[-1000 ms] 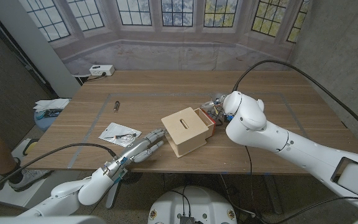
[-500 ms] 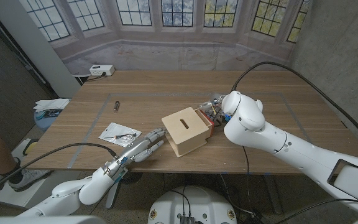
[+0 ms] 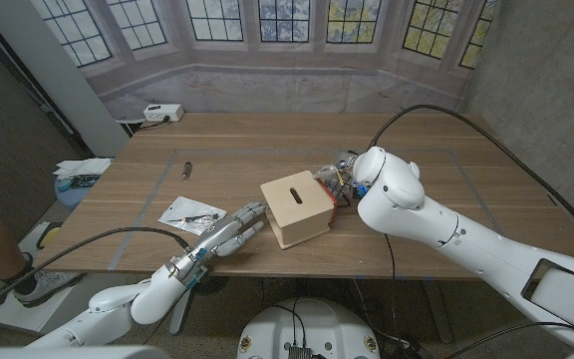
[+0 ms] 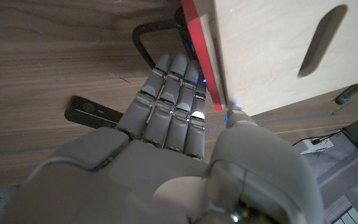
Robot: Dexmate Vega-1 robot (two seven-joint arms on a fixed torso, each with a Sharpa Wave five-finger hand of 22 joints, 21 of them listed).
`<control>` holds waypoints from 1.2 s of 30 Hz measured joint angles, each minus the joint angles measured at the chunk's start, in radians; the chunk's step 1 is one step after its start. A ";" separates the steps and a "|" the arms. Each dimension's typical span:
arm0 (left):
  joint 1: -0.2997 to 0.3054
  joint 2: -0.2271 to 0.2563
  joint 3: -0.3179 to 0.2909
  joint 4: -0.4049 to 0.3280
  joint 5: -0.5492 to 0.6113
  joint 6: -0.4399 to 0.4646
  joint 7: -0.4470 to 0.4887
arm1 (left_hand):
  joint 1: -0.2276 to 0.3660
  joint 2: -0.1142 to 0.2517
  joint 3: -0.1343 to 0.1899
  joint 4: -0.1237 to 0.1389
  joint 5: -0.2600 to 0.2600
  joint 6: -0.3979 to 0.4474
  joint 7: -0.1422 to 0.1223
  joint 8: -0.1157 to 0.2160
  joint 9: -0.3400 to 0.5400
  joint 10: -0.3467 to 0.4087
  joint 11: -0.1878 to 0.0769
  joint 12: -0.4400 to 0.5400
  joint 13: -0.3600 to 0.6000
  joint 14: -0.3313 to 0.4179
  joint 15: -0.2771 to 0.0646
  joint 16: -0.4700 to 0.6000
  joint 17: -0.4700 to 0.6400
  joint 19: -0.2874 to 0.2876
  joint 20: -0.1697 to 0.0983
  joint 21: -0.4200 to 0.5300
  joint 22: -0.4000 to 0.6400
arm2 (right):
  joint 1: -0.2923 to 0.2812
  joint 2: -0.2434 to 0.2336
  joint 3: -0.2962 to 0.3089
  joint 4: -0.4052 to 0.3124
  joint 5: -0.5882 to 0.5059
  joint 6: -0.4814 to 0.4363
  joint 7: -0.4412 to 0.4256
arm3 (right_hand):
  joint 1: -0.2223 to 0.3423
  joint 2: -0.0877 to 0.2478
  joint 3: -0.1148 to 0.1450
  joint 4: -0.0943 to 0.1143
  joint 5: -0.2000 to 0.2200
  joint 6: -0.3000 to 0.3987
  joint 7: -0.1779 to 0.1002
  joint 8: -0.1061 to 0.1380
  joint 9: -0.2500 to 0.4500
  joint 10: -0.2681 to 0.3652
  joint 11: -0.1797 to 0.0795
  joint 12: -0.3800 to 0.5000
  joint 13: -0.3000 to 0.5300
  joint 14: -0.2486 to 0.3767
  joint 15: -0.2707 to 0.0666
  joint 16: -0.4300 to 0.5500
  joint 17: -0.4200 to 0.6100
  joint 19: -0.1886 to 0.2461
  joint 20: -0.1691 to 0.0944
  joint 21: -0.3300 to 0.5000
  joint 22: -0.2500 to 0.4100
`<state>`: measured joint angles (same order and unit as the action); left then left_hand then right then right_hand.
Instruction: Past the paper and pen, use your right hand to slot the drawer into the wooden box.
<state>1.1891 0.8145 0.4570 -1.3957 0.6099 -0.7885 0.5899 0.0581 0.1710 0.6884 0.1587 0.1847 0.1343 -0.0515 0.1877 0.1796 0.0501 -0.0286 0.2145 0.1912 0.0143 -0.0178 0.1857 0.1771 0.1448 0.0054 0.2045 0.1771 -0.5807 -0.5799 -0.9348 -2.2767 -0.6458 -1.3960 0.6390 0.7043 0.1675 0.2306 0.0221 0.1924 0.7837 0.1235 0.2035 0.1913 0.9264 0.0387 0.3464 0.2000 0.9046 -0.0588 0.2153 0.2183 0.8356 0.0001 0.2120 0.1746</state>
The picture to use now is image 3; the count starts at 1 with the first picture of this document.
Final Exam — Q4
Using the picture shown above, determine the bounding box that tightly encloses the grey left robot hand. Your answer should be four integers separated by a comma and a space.
169, 199, 268, 290

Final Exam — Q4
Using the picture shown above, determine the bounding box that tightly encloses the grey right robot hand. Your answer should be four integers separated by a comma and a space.
315, 149, 371, 200

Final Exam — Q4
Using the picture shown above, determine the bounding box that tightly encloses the wooden drawer with red front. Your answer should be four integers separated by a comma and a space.
315, 177, 354, 224

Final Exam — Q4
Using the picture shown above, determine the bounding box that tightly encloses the wooden box with slot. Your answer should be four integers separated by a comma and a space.
259, 170, 337, 250

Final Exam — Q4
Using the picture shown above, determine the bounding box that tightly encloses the black floor box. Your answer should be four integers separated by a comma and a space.
391, 341, 431, 359

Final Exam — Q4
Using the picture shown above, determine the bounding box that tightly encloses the small screwdriver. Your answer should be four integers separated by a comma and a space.
166, 212, 219, 223

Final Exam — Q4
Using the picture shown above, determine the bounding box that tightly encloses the black round floor base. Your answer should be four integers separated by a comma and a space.
194, 275, 230, 297

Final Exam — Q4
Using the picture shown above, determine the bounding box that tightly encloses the grey table leg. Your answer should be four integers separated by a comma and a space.
422, 279, 455, 345
168, 274, 197, 336

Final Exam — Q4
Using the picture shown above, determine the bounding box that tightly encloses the printed window backdrop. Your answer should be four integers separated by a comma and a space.
30, 0, 501, 122

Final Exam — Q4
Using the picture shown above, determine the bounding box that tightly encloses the white power strip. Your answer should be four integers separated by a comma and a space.
143, 103, 185, 124

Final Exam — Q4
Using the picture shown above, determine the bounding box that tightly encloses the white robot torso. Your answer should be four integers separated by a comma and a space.
236, 297, 382, 359

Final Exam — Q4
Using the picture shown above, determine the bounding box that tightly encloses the stack of white papers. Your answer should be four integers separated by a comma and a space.
52, 157, 114, 180

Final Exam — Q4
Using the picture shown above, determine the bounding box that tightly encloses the blue round stool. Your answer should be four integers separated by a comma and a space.
54, 177, 100, 211

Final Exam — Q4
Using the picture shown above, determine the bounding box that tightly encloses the yellow black floor pad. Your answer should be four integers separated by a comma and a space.
35, 221, 64, 250

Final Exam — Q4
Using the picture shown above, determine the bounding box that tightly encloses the white floor board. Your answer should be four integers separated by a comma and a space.
0, 221, 130, 333

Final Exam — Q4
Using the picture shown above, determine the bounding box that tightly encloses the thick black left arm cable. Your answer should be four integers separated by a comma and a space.
0, 226, 192, 320

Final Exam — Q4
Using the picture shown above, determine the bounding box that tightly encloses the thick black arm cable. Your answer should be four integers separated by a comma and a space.
366, 103, 574, 254
0, 226, 192, 320

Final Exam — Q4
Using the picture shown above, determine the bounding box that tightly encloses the black torso cable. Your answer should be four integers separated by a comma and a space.
271, 297, 309, 348

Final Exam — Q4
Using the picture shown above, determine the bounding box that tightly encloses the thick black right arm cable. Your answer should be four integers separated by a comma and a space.
366, 103, 574, 254

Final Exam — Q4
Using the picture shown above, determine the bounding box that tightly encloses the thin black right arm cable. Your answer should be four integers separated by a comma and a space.
384, 232, 574, 359

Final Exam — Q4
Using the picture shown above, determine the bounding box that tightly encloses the black power strip cord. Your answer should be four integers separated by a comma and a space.
137, 115, 172, 132

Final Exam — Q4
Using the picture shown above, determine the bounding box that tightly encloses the black board with teal cable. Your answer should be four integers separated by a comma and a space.
59, 174, 103, 191

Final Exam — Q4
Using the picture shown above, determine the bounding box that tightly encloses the white floor cable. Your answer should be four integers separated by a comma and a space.
351, 278, 413, 349

